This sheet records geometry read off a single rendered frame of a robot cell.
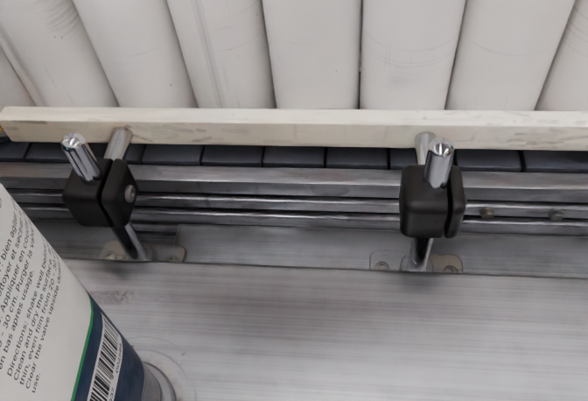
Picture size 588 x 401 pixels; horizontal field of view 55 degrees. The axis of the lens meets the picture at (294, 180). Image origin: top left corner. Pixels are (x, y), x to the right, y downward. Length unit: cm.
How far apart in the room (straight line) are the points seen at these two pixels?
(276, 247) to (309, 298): 8
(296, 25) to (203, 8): 5
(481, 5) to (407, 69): 5
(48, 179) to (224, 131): 12
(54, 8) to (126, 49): 4
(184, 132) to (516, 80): 18
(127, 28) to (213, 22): 5
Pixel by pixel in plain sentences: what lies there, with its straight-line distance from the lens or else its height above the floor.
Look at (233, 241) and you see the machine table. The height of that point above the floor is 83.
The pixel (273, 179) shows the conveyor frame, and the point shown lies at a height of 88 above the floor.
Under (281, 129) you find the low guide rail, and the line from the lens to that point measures 32.
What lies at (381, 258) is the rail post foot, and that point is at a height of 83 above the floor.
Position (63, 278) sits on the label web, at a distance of 18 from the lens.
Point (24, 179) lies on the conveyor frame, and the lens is 39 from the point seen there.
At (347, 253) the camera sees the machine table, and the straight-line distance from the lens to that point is 36.
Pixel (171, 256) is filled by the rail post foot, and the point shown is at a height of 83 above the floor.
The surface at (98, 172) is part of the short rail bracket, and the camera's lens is 30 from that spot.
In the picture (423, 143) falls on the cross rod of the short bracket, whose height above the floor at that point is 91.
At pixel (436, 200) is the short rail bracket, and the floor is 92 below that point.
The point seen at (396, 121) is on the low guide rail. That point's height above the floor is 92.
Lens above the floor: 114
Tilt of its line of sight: 52 degrees down
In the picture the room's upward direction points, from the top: 7 degrees counter-clockwise
